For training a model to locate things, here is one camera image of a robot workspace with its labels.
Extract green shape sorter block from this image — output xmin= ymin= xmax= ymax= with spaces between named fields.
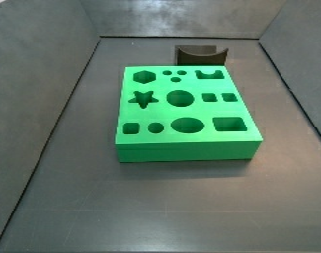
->
xmin=115 ymin=66 xmax=263 ymax=162

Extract black curved holder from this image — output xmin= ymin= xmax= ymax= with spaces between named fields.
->
xmin=174 ymin=45 xmax=229 ymax=66

